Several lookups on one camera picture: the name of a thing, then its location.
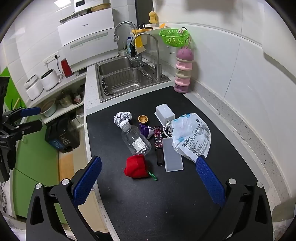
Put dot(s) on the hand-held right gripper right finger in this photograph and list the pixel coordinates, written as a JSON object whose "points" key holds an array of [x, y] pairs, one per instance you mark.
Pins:
{"points": [[210, 180]]}

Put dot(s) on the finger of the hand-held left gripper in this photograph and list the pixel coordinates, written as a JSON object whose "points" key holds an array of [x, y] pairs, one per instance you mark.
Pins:
{"points": [[27, 128], [30, 111]]}

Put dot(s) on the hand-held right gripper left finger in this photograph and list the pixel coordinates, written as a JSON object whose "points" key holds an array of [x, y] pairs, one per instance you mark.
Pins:
{"points": [[87, 180]]}

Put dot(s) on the black trash bin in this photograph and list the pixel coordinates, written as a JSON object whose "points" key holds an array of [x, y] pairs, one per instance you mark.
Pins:
{"points": [[61, 136]]}

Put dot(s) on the clear plastic lid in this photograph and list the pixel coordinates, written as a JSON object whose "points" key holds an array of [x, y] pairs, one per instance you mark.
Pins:
{"points": [[172, 155]]}

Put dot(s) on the white printed plastic bag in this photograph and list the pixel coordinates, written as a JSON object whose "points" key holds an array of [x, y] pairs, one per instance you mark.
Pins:
{"points": [[192, 136]]}

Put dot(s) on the red cloth bag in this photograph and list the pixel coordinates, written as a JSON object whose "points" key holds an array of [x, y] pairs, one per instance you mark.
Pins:
{"points": [[135, 167]]}

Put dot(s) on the clear plastic bottle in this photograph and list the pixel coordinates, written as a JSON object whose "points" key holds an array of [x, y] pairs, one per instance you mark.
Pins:
{"points": [[136, 141]]}

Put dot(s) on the dark patterned slim box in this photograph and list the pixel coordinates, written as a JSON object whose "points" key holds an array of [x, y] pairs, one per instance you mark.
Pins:
{"points": [[158, 139]]}

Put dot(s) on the foil ball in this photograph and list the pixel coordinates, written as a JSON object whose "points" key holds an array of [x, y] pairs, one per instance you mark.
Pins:
{"points": [[122, 117]]}

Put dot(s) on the pale green bowl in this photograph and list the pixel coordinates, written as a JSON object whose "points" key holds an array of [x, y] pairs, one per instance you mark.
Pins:
{"points": [[48, 109]]}

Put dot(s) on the white rice cooker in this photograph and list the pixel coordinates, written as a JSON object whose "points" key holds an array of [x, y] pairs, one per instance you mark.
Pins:
{"points": [[34, 88], [49, 80]]}

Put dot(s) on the green cabinet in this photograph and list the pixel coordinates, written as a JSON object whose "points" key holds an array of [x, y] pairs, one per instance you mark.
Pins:
{"points": [[34, 160]]}

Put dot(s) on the metal pot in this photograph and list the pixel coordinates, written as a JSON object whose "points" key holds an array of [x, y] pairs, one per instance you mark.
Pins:
{"points": [[64, 100]]}

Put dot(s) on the red kettle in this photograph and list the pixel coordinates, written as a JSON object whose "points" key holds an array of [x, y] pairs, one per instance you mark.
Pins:
{"points": [[66, 68]]}

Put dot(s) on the black counter mat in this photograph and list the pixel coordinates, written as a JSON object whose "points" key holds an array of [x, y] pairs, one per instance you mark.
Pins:
{"points": [[143, 204]]}

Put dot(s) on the white knotted ribbon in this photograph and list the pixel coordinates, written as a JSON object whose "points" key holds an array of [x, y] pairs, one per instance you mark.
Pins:
{"points": [[167, 129]]}

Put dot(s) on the purple crumpled wrapper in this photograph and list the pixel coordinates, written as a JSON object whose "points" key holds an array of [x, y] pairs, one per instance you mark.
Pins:
{"points": [[146, 131]]}

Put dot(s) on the white plastic container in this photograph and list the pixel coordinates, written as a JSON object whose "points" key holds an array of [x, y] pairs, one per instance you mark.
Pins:
{"points": [[164, 113]]}

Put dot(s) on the small wooden bowl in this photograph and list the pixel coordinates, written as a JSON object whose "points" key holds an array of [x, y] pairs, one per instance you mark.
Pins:
{"points": [[143, 119]]}

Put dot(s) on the white countertop dishwasher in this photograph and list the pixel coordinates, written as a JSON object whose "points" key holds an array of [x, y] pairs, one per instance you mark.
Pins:
{"points": [[87, 39]]}

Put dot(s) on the stainless steel sink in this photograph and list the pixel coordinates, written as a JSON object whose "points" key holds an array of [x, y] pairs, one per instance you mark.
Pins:
{"points": [[122, 78]]}

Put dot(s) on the pastel stacked container tower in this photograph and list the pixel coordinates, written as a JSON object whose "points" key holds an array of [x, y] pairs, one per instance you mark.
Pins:
{"points": [[183, 71]]}

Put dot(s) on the white box appliance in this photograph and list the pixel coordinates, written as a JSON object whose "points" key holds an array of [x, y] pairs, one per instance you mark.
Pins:
{"points": [[90, 5]]}

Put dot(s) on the tall chrome faucet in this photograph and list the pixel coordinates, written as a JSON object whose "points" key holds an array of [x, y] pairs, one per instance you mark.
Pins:
{"points": [[120, 25]]}

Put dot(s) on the wicker basket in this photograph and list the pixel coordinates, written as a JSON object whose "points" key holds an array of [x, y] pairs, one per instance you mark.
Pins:
{"points": [[100, 8]]}

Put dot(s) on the yellow sink caddy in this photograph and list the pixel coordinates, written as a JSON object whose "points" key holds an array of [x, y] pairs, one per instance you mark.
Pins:
{"points": [[140, 42]]}

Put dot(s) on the slim chrome faucet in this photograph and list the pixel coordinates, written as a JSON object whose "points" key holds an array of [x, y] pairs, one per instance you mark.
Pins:
{"points": [[158, 58]]}

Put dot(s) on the green plastic basket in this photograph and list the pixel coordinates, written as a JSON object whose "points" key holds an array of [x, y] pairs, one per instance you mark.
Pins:
{"points": [[173, 37]]}

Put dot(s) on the yellow toy figure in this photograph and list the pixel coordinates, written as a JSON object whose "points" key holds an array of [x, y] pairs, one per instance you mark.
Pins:
{"points": [[153, 17]]}

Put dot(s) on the white wall socket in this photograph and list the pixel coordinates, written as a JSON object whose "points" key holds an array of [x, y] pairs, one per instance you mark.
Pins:
{"points": [[51, 58]]}

